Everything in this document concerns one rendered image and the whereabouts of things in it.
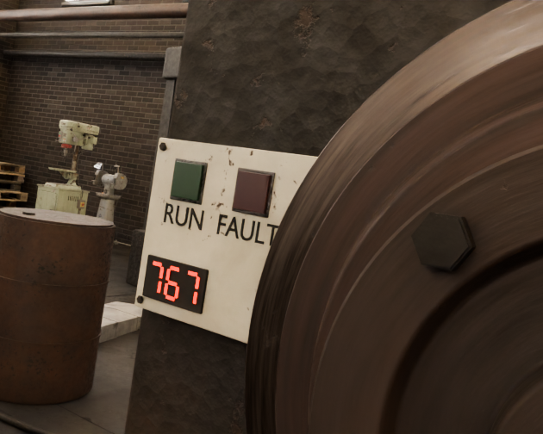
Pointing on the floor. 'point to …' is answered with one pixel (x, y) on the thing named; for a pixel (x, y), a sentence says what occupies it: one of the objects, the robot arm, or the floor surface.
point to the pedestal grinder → (109, 190)
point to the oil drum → (44, 305)
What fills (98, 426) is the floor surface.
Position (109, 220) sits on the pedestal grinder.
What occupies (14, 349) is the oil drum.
